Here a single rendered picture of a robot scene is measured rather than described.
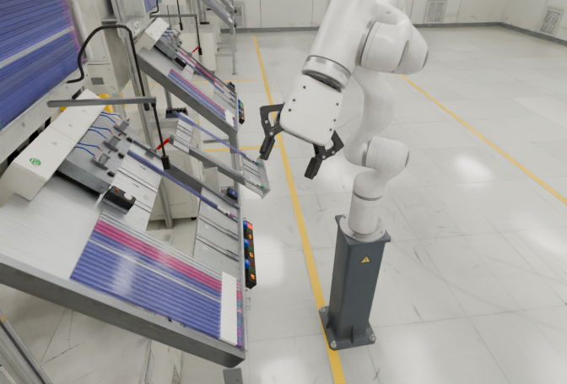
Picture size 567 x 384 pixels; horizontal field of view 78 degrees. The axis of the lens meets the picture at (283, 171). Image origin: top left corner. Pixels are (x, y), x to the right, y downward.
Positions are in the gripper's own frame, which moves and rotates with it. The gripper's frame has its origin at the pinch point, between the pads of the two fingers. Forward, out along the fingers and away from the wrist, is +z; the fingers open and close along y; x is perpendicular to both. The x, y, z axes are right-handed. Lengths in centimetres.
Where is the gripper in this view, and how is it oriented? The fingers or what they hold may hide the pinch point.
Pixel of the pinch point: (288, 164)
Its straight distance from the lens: 62.2
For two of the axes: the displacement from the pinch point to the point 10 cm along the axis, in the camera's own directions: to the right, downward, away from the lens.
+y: -8.7, -3.6, -3.2
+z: -3.9, 9.2, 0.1
